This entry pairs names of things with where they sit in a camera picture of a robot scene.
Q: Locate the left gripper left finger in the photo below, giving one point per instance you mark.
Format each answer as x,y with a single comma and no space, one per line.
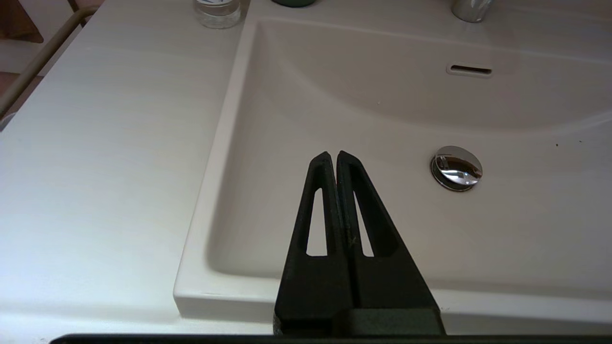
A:
311,291

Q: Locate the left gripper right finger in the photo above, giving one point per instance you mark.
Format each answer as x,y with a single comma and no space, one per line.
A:
387,286

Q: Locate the white ceramic sink basin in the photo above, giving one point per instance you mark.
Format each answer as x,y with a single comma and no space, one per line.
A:
382,119

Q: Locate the chrome sink faucet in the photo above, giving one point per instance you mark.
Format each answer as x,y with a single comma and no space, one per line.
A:
471,9

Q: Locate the chrome drain stopper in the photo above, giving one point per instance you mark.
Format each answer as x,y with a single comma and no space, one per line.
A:
456,168

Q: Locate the grey pump dispenser bottle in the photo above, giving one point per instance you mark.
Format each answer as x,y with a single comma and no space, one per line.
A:
292,2

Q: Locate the clear empty plastic bottle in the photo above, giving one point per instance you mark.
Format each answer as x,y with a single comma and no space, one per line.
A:
217,12

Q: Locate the brown fabric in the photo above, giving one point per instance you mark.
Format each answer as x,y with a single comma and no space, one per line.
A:
19,19

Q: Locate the beige towel rail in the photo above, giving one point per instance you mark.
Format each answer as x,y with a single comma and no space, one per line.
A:
38,62

